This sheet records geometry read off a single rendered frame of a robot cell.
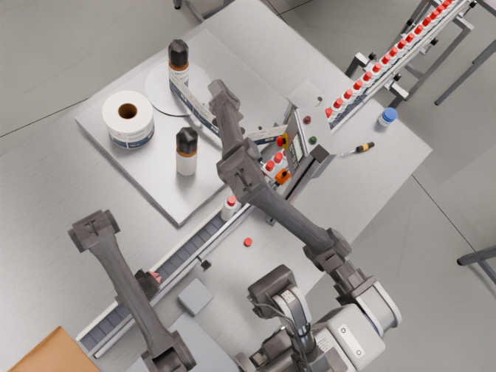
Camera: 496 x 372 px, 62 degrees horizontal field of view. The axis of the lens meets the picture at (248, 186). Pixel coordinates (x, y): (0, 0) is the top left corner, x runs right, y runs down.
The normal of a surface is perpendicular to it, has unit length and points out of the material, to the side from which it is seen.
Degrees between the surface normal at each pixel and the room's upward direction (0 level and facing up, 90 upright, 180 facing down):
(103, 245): 24
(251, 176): 39
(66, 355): 0
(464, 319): 0
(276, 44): 0
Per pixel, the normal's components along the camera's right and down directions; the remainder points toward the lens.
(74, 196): 0.15, -0.36
